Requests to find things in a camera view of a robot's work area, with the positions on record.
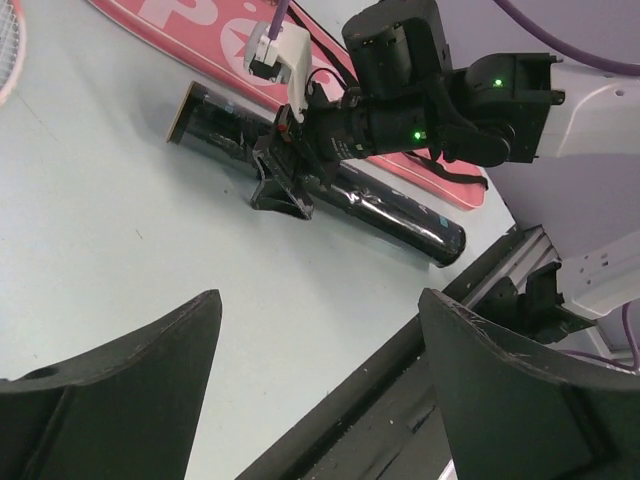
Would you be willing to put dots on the pink racket bag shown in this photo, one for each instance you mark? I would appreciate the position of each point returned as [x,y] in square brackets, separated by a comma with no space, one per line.
[211,37]

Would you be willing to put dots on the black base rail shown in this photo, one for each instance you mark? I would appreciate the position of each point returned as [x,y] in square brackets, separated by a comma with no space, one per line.
[303,451]

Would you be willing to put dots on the black shuttlecock tube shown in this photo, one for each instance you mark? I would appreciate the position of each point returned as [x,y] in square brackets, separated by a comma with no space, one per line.
[210,124]

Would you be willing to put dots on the pink badminton racket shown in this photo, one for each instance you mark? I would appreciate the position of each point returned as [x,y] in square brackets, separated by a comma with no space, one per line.
[13,46]

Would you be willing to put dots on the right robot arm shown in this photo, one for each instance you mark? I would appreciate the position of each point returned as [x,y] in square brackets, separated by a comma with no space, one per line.
[402,95]

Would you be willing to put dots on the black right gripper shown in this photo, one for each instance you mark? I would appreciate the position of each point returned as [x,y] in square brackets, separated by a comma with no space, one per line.
[294,158]

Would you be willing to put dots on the aluminium base extrusion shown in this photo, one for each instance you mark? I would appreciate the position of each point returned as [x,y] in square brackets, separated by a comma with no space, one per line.
[530,253]

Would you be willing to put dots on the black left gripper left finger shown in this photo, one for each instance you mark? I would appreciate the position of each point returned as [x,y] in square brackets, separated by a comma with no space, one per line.
[128,409]

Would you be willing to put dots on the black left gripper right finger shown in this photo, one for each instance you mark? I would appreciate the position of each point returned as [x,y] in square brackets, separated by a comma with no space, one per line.
[515,409]

